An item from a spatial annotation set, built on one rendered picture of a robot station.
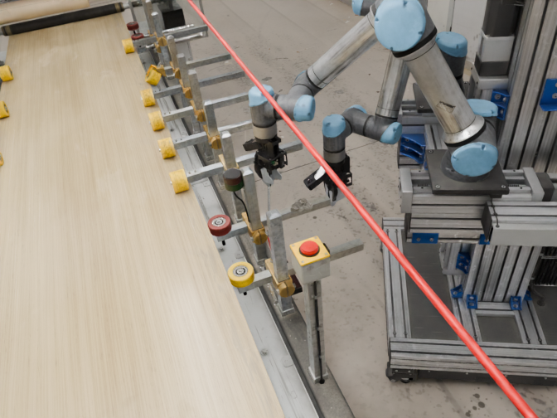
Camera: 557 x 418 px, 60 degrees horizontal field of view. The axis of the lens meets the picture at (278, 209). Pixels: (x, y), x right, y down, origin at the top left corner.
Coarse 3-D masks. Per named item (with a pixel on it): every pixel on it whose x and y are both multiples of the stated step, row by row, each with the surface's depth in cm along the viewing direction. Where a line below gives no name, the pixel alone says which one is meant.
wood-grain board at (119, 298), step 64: (64, 64) 289; (128, 64) 280; (0, 128) 235; (64, 128) 229; (128, 128) 223; (0, 192) 193; (64, 192) 189; (128, 192) 185; (192, 192) 181; (0, 256) 164; (64, 256) 161; (128, 256) 158; (192, 256) 156; (0, 320) 143; (64, 320) 141; (128, 320) 138; (192, 320) 136; (0, 384) 126; (64, 384) 125; (128, 384) 123; (192, 384) 121; (256, 384) 120
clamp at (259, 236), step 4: (244, 212) 174; (244, 216) 173; (244, 220) 173; (248, 224) 169; (248, 228) 170; (260, 228) 167; (264, 228) 167; (248, 232) 173; (252, 232) 166; (256, 232) 166; (260, 232) 166; (264, 232) 167; (252, 236) 167; (256, 236) 165; (260, 236) 166; (264, 236) 167; (252, 240) 167; (256, 240) 166; (260, 240) 168; (264, 240) 168; (256, 244) 168; (260, 244) 168
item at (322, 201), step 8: (312, 200) 178; (320, 200) 177; (328, 200) 177; (288, 208) 175; (312, 208) 177; (320, 208) 178; (264, 216) 173; (288, 216) 175; (240, 224) 171; (264, 224) 173; (232, 232) 170; (240, 232) 171; (224, 240) 170
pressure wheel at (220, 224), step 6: (216, 216) 168; (222, 216) 168; (228, 216) 168; (210, 222) 166; (216, 222) 166; (222, 222) 166; (228, 222) 166; (210, 228) 165; (216, 228) 164; (222, 228) 164; (228, 228) 165; (216, 234) 165; (222, 234) 165
